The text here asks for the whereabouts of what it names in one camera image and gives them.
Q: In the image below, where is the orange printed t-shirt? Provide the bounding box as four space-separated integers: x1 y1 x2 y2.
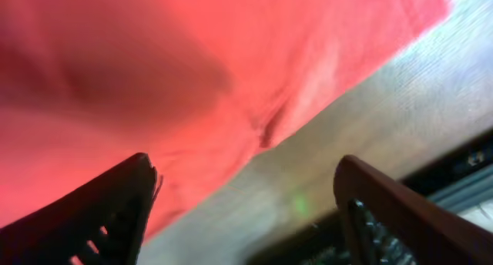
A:
1 0 451 238

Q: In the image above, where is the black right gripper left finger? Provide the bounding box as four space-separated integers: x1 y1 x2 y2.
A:
1 153 157 264

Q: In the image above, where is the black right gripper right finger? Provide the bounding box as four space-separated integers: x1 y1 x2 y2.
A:
334 156 492 264

